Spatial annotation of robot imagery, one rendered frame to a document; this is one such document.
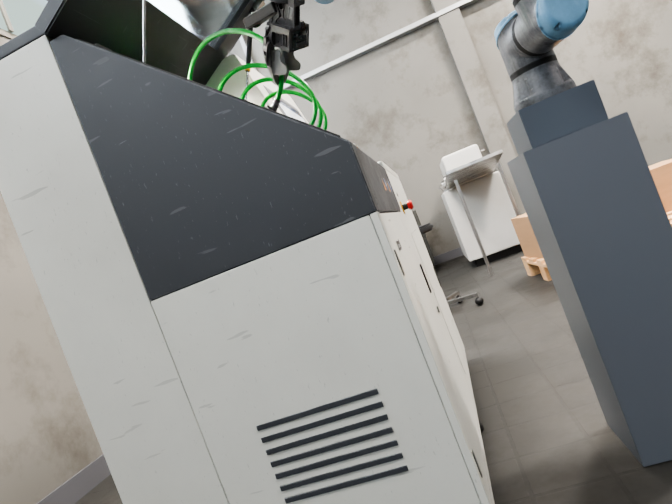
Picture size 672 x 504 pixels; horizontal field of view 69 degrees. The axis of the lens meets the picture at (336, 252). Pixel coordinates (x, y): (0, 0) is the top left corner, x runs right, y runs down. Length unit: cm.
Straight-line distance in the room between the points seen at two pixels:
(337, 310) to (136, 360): 52
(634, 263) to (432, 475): 67
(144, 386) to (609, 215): 117
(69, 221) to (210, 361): 48
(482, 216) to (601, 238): 426
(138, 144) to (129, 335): 45
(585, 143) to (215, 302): 93
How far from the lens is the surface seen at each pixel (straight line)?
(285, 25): 127
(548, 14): 125
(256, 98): 190
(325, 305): 109
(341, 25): 791
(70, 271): 137
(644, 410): 141
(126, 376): 133
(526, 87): 137
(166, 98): 123
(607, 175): 130
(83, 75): 136
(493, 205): 553
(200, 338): 121
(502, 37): 141
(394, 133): 742
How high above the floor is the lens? 75
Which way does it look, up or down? level
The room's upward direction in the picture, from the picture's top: 21 degrees counter-clockwise
